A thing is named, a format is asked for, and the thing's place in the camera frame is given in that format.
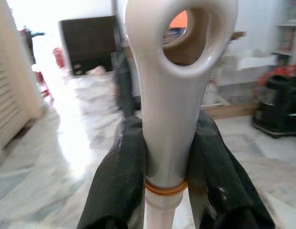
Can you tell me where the white shelf unit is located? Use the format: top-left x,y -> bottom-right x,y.
269,0 -> 296,72

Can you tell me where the cream louvered door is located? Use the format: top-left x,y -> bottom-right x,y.
0,5 -> 46,148

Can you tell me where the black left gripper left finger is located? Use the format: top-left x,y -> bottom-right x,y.
76,116 -> 147,229

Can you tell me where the red plastic stool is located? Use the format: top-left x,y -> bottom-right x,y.
33,70 -> 54,101

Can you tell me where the dark wooden cabinet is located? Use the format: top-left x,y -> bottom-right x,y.
58,15 -> 118,76

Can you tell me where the black and red vacuum cleaner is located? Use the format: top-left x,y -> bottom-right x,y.
251,64 -> 296,139

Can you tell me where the white plastic broom handle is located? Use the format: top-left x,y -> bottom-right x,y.
124,0 -> 239,229

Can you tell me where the orange object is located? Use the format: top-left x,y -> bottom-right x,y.
169,10 -> 188,30

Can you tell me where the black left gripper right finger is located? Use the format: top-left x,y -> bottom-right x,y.
186,114 -> 275,229

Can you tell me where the red fire extinguisher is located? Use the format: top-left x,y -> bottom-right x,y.
53,47 -> 66,69

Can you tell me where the orange rubber band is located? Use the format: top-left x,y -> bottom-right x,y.
144,180 -> 188,197

